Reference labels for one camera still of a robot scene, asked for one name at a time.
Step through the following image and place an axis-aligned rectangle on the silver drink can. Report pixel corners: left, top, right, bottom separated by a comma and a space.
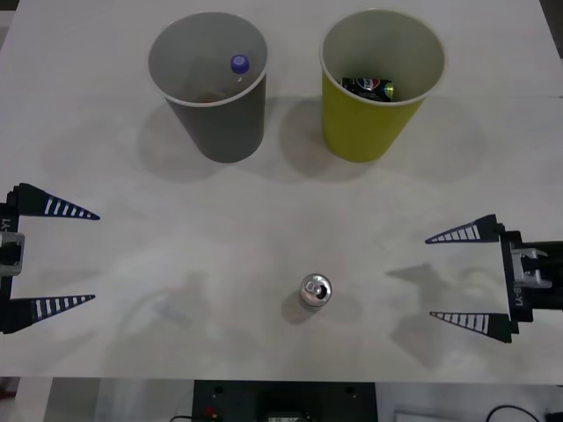
298, 273, 334, 309

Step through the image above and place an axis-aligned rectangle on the clear bottle with purple cap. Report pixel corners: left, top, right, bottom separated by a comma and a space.
193, 54, 252, 103

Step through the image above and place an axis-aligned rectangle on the black drink can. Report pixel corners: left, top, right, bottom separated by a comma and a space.
341, 76, 397, 102

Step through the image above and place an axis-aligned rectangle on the grey plastic waste bin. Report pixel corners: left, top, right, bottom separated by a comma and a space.
146, 11, 270, 164

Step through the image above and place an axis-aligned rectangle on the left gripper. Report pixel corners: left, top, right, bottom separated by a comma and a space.
0, 182, 101, 335

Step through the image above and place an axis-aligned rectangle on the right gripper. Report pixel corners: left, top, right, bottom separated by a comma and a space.
425, 214, 563, 345

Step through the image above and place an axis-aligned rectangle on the black robot torso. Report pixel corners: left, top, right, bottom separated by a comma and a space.
192, 381, 377, 422

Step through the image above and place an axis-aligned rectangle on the yellow-green plastic waste bin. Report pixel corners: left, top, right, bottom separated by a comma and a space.
318, 7, 446, 164

